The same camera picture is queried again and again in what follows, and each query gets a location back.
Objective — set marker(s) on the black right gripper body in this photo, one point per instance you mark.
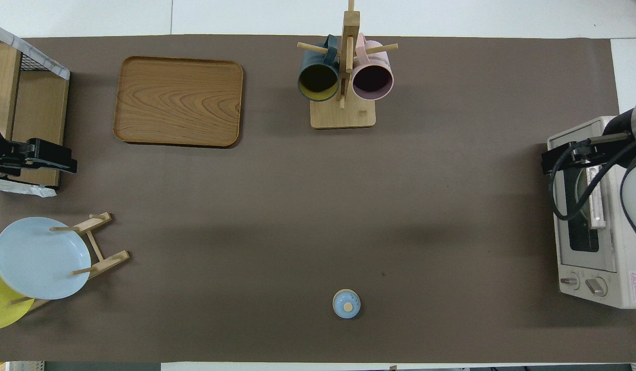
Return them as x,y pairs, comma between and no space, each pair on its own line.
572,152

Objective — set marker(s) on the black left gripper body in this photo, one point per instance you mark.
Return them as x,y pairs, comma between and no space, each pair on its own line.
29,159

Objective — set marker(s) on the glass window oven door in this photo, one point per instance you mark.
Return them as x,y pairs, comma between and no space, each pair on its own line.
590,260

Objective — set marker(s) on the cream oven knob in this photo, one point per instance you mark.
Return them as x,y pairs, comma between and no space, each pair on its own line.
570,281
596,287

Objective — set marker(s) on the cream white toaster oven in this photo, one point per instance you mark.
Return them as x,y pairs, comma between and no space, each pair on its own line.
620,281

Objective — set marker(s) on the wooden shelf boards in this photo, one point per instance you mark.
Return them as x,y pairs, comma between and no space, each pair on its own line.
39,113

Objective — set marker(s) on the light blue plate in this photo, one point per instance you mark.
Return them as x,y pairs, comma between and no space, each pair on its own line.
39,257

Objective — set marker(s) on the wooden plate rack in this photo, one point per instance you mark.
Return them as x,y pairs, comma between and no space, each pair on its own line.
109,262

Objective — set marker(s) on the brown wooden tray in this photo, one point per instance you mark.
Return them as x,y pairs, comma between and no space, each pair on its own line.
178,103

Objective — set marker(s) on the yellow plate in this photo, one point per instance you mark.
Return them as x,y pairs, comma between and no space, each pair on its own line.
1,312

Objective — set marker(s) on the pink mug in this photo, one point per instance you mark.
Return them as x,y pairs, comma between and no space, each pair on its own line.
373,80

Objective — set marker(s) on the wooden mug rack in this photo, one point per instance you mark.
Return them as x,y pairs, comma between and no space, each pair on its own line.
343,116

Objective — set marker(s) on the brown table mat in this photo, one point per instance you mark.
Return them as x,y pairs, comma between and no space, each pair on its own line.
297,206

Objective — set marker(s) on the small blue call bell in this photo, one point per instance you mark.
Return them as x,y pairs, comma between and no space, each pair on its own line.
346,304

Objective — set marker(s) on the dark blue mug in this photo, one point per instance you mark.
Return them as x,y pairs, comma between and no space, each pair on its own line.
318,77

